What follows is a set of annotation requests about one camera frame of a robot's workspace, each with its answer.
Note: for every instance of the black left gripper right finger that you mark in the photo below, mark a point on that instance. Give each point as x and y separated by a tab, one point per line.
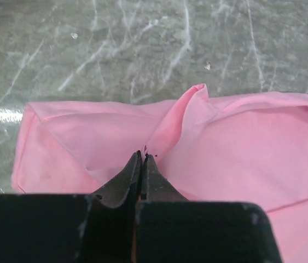
170	228

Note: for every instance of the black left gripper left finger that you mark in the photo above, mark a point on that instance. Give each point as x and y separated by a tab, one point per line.
95	227

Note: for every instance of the pink t shirt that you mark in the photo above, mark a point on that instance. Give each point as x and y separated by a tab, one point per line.
250	147

